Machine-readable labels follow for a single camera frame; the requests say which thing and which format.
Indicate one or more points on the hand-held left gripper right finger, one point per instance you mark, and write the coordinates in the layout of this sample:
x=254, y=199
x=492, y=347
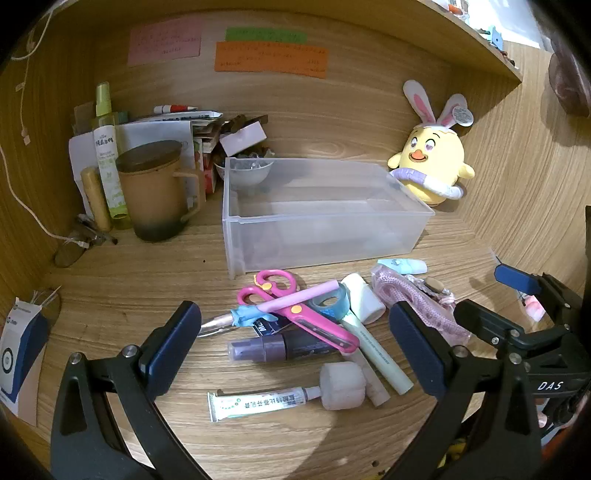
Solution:
x=415, y=351

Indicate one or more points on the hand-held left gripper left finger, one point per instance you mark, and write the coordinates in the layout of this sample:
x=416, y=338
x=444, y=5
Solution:
x=173, y=342

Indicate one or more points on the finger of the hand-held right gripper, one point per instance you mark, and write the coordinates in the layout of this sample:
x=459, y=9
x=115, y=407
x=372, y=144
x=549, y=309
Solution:
x=482, y=321
x=515, y=278

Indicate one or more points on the blue tape roll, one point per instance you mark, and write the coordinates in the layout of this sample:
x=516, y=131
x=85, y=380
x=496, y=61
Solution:
x=330, y=304

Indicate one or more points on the pink scissors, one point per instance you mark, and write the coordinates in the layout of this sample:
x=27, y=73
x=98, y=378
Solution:
x=295, y=307

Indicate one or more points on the clear plastic storage box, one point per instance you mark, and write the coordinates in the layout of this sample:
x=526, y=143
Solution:
x=318, y=217

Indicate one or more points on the small pink item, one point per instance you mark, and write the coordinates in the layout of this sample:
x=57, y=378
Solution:
x=534, y=307

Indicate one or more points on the pale green pen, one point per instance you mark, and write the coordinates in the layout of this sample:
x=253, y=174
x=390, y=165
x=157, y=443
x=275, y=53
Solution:
x=381, y=360

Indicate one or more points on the tweezers with blue wrap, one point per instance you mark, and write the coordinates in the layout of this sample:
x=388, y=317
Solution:
x=226, y=321

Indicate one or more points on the beige round clasp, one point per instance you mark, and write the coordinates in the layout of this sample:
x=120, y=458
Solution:
x=436, y=285

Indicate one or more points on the white foam cap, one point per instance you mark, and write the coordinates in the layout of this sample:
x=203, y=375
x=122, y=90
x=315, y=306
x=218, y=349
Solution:
x=342, y=386

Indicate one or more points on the white ointment tube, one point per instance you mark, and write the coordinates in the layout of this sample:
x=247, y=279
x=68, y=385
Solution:
x=258, y=404

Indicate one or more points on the pink pen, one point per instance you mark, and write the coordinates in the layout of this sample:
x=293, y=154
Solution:
x=300, y=297

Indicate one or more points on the eyeglasses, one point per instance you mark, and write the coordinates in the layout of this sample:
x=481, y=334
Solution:
x=78, y=244

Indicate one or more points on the yellow chick plush toy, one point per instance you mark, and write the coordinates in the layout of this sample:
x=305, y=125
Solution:
x=431, y=159

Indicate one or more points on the brown mug with lid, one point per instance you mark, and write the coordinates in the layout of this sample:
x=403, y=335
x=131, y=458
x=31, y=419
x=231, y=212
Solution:
x=154, y=194

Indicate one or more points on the blue and white carton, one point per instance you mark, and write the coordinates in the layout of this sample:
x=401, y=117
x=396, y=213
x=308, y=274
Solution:
x=18, y=357

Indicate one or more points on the beige tube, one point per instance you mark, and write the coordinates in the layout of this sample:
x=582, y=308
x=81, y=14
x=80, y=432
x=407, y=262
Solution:
x=97, y=199

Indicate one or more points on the red and white snack box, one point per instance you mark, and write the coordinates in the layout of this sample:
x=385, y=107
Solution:
x=207, y=168

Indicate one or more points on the small clear bowl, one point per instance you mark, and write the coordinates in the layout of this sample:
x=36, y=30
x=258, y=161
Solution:
x=247, y=173

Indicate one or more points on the green spray bottle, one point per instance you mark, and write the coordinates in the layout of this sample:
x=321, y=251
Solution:
x=107, y=152

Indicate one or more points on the brown round object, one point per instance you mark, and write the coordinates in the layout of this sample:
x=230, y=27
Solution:
x=570, y=78

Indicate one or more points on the white paper stack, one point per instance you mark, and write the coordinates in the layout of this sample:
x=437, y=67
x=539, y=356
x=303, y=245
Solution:
x=152, y=131

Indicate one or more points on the pale pink small box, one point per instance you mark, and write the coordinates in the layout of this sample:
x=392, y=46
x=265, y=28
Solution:
x=242, y=138

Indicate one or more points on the white printed tube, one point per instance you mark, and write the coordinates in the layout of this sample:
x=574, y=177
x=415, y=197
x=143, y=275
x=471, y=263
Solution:
x=184, y=116

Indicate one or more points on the red and white marker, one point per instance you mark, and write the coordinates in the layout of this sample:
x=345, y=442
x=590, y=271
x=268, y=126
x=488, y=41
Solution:
x=178, y=108

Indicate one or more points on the wooden shelf board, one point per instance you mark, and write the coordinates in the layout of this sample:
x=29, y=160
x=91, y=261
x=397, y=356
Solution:
x=480, y=41

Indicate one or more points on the orange sticky note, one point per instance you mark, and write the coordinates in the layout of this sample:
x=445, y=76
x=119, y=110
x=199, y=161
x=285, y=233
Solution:
x=272, y=59

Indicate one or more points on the pink sticky note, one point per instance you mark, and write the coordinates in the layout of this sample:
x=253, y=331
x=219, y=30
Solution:
x=164, y=40

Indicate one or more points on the green sticky note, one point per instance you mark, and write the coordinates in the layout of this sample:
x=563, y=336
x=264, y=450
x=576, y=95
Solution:
x=265, y=35

